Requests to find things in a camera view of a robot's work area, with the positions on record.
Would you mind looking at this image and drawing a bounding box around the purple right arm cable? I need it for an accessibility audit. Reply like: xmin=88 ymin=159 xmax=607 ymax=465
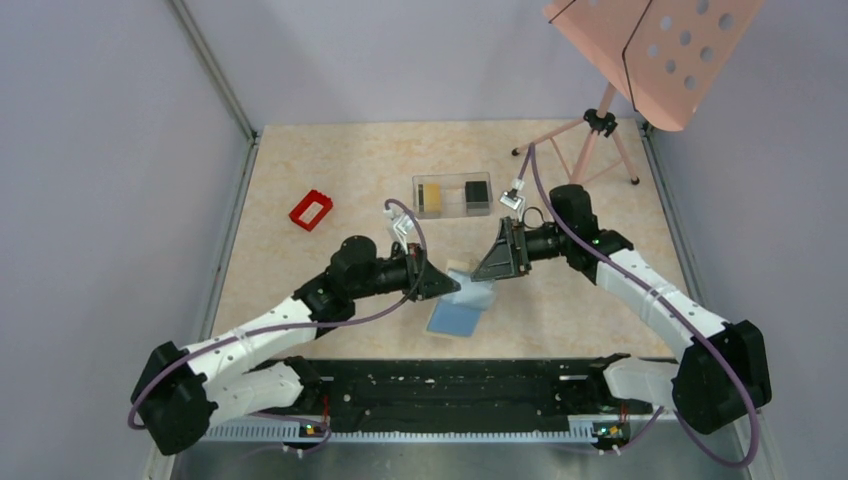
xmin=516 ymin=142 xmax=762 ymax=470

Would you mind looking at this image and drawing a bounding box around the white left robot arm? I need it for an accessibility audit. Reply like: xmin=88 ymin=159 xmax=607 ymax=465
xmin=127 ymin=236 xmax=461 ymax=456

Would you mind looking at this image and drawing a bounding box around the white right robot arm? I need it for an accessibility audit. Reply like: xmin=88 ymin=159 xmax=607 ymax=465
xmin=471 ymin=184 xmax=773 ymax=434

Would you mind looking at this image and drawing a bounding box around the beige leather card holder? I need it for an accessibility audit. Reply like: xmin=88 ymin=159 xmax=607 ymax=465
xmin=425 ymin=260 xmax=496 ymax=338

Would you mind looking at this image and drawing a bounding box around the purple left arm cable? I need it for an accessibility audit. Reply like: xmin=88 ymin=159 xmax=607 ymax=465
xmin=127 ymin=198 xmax=429 ymax=458

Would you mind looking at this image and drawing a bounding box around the red plastic frame block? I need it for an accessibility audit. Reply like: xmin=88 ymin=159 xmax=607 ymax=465
xmin=289 ymin=189 xmax=334 ymax=232

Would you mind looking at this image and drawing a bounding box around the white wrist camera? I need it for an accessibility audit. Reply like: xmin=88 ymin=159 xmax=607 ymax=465
xmin=384 ymin=208 xmax=415 ymax=251
xmin=499 ymin=188 xmax=526 ymax=216

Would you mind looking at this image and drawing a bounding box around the yellow card stack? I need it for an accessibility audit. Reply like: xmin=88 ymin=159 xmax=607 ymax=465
xmin=419 ymin=183 xmax=442 ymax=215

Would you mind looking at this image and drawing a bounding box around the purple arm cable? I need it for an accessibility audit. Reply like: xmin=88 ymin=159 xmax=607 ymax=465
xmin=516 ymin=142 xmax=762 ymax=470
xmin=127 ymin=198 xmax=429 ymax=458

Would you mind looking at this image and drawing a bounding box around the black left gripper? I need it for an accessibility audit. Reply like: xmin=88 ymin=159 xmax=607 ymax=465
xmin=351 ymin=242 xmax=460 ymax=302

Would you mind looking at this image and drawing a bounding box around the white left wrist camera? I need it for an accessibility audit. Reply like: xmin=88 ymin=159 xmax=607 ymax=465
xmin=384 ymin=208 xmax=415 ymax=251

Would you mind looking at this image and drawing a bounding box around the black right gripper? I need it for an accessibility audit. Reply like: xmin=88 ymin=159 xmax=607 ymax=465
xmin=472 ymin=216 xmax=571 ymax=282

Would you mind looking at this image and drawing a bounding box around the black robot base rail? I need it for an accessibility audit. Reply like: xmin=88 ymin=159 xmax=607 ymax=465
xmin=268 ymin=359 xmax=654 ymax=438

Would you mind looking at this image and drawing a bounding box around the pink music stand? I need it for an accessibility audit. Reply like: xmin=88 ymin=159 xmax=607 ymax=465
xmin=531 ymin=0 xmax=763 ymax=185

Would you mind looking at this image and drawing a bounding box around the black card stack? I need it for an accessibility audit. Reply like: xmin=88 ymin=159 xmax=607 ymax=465
xmin=464 ymin=180 xmax=491 ymax=216

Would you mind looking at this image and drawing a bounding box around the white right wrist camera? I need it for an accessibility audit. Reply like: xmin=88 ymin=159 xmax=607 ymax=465
xmin=499 ymin=188 xmax=526 ymax=216

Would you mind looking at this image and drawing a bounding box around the clear plastic card box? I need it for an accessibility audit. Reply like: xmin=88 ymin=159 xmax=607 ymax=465
xmin=412 ymin=172 xmax=493 ymax=220

